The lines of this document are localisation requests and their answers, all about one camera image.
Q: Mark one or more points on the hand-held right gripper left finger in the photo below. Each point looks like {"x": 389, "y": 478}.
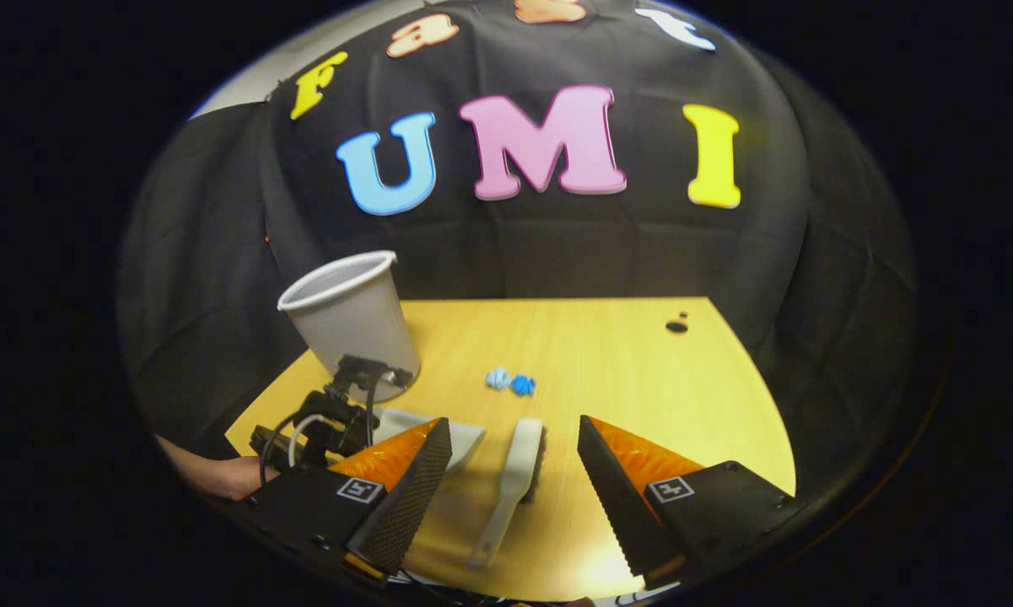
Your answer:
{"x": 409, "y": 497}

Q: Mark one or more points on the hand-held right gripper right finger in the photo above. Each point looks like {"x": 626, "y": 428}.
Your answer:
{"x": 620, "y": 506}

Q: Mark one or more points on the white dustpan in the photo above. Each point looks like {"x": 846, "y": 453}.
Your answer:
{"x": 464, "y": 438}

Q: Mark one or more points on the grey garbage bin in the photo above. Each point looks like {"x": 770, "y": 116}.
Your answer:
{"x": 354, "y": 320}

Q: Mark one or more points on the small white broom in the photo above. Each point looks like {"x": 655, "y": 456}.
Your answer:
{"x": 519, "y": 464}

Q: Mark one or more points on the light blue paper scrap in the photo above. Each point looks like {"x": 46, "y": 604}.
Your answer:
{"x": 498, "y": 378}

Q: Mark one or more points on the wooden desktop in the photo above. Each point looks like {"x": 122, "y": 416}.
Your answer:
{"x": 599, "y": 362}

